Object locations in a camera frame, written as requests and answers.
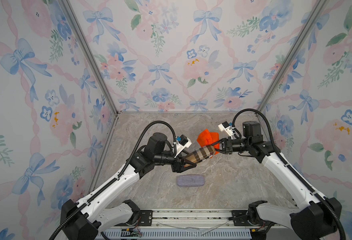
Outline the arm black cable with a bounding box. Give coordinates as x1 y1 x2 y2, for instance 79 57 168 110
48 120 177 240
231 108 347 240

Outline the orange microfiber cloth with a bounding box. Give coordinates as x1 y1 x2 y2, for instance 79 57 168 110
197 129 220 156

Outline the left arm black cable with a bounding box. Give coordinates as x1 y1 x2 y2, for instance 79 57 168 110
48 120 177 240

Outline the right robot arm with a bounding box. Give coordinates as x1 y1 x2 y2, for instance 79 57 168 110
218 121 345 240

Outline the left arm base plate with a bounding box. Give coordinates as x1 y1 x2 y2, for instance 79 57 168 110
125 210 154 227

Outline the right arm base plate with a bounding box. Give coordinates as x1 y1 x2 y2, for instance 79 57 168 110
228 210 270 228

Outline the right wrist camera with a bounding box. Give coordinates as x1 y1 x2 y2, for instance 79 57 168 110
218 121 238 139

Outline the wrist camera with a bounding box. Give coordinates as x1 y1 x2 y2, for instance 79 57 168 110
176 135 192 156
218 121 238 139

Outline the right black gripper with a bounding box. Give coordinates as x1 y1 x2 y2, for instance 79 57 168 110
208 137 251 154

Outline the plaid eyeglass case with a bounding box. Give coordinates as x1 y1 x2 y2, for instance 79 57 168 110
183 145 216 168

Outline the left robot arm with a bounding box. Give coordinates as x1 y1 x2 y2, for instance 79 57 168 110
57 133 210 240

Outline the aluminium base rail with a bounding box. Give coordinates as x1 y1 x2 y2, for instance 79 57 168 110
65 207 320 240

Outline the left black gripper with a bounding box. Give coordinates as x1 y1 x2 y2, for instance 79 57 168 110
154 150 196 173

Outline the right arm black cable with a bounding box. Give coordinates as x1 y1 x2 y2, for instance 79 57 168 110
231 108 347 240

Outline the purple eyeglass case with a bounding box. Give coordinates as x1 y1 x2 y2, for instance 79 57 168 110
177 175 206 187

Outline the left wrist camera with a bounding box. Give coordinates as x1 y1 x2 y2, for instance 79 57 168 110
176 135 192 156

